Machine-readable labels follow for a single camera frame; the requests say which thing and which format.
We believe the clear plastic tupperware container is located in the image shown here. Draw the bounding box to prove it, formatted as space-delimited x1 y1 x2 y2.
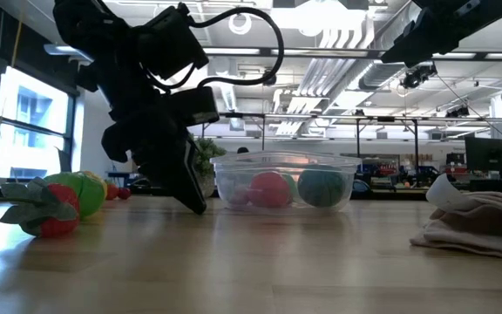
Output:
209 150 363 215

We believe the black computer monitor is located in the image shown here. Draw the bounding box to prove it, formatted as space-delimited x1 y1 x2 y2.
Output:
464 136 502 181

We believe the green succulent plant in pot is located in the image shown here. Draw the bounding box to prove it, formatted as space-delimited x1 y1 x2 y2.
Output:
188 135 227 200

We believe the ceiling strip light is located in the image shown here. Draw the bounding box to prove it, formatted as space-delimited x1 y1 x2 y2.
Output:
201 46 261 57
429 51 502 61

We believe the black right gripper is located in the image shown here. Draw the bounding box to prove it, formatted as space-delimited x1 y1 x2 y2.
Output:
380 0 502 69

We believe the dark green toy watermelon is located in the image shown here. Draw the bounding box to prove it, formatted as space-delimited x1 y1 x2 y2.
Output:
296 164 348 208

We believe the large window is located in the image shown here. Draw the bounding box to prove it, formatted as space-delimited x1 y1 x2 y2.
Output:
0 65 78 181

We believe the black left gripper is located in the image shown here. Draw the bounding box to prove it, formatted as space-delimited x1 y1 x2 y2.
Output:
100 82 220 215

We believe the light green toy lime half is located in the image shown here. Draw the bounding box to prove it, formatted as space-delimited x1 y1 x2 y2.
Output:
44 171 106 221

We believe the black metal rack frame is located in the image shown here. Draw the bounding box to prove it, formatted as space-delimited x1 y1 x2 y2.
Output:
198 111 422 172

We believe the smooth green toy apple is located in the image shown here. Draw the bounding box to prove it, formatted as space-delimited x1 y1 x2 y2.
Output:
283 173 300 204

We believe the red toy strawberry with leaves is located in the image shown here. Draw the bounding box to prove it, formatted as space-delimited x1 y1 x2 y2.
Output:
0 176 81 240

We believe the red toy tomato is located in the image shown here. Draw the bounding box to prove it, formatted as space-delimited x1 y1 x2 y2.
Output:
247 170 293 209

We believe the beige folded towel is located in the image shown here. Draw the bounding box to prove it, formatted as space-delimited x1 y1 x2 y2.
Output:
409 173 502 263

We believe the black overhead camera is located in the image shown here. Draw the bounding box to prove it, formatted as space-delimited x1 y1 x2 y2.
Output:
400 63 438 91

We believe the black aluminium table frame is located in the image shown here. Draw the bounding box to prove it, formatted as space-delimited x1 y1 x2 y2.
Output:
349 187 430 202

